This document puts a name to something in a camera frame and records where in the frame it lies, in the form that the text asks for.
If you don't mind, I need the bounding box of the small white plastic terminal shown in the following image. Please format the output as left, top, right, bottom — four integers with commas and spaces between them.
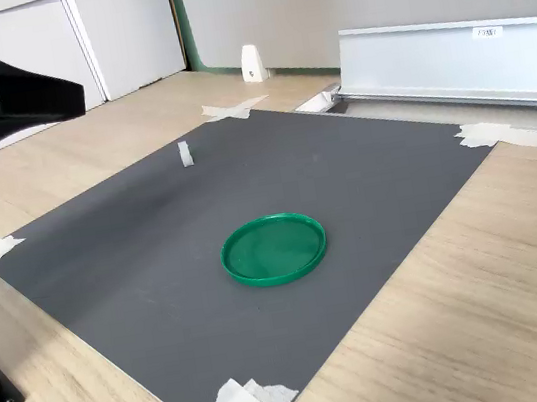
176, 140, 197, 170

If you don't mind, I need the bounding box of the round green lid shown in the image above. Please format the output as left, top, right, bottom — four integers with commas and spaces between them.
214, 206, 335, 295

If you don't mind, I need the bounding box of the white panel board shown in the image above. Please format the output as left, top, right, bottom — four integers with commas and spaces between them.
61, 0, 192, 108
0, 0, 116, 167

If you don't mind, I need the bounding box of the dark grey mat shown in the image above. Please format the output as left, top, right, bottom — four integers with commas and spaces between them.
0, 72, 535, 402

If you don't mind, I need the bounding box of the small white printed label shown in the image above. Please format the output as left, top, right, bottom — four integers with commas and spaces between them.
472, 24, 504, 41

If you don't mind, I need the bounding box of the small white partition bracket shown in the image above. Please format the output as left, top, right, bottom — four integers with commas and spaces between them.
237, 42, 268, 85

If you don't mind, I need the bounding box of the silver cable duct box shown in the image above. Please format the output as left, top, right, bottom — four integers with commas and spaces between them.
290, 80, 352, 122

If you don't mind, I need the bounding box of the silver cable duct lid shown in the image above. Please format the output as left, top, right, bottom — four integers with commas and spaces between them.
329, 0, 537, 143

